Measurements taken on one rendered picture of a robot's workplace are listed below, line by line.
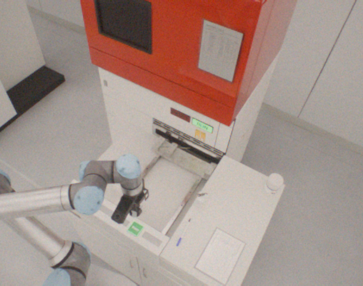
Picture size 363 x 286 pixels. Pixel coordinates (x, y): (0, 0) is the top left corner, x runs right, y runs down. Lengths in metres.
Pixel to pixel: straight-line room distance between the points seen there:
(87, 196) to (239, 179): 0.89
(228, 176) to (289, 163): 1.48
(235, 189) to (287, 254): 1.14
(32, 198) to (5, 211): 0.09
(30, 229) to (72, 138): 1.90
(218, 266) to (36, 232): 0.72
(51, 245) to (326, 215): 2.21
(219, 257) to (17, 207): 0.81
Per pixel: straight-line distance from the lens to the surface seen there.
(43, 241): 1.19
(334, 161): 3.19
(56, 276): 1.17
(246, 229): 1.43
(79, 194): 0.86
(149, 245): 1.36
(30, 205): 0.94
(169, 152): 1.66
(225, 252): 1.37
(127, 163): 0.95
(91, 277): 1.50
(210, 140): 1.59
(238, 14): 1.08
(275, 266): 2.47
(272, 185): 1.47
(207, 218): 1.42
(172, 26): 1.23
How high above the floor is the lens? 2.24
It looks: 51 degrees down
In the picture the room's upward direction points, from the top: 6 degrees clockwise
